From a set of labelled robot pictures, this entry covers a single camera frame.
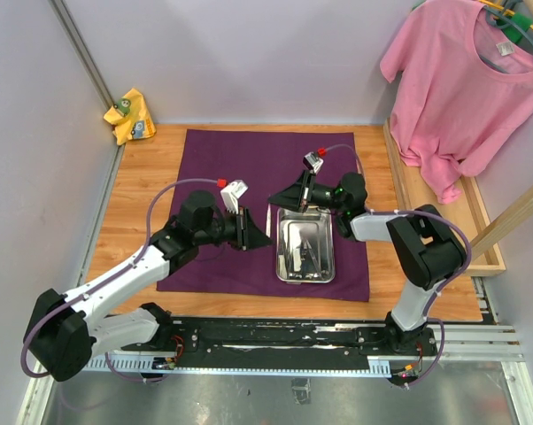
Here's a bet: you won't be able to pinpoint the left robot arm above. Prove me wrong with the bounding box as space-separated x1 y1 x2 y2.
23 190 272 382

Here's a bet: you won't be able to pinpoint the purple surgical wrap cloth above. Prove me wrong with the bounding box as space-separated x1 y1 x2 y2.
157 129 370 302

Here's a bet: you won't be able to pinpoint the aluminium rail frame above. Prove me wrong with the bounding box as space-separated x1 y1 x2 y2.
22 303 533 424

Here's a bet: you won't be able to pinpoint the steel scissors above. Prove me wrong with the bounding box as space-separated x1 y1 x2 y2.
300 241 329 280

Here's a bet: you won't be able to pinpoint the steel instrument tray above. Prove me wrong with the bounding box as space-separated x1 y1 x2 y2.
276 207 336 285

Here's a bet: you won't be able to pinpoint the yellow hoop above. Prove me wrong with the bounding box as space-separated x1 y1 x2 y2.
478 0 533 57

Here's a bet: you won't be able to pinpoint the yellow paper bag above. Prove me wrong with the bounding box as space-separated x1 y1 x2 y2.
104 88 156 146

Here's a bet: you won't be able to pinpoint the steel forceps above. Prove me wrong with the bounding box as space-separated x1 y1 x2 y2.
282 237 302 280

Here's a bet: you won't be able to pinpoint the aluminium corner post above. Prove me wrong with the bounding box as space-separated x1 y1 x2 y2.
48 0 113 109

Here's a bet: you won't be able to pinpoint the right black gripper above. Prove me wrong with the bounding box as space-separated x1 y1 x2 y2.
267 169 346 213

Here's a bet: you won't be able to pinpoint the pink t-shirt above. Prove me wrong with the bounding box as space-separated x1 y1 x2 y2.
380 1 533 204

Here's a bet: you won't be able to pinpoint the green hanger clip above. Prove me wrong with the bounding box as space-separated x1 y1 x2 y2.
505 12 533 44

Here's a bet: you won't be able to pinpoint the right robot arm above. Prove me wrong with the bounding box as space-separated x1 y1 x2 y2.
268 171 470 354

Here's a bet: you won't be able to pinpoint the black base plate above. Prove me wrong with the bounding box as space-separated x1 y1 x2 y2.
123 317 439 373

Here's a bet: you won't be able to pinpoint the grey clothes hanger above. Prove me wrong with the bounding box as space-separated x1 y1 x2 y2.
484 2 533 74

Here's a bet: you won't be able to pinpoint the wooden beam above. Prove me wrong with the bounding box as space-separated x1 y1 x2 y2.
471 185 533 259

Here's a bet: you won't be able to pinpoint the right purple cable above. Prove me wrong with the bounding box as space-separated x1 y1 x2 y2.
317 143 474 390

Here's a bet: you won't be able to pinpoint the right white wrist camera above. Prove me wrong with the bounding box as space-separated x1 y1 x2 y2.
303 151 324 175

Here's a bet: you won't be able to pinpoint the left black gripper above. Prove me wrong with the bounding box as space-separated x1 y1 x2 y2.
196 205 274 251

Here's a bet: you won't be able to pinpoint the wooden tray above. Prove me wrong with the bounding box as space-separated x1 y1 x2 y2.
382 117 507 277

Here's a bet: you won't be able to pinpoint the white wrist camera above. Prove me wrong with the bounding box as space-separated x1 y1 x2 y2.
220 180 248 214
303 151 324 175

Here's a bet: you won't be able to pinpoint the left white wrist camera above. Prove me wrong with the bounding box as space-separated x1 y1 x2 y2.
220 180 248 214

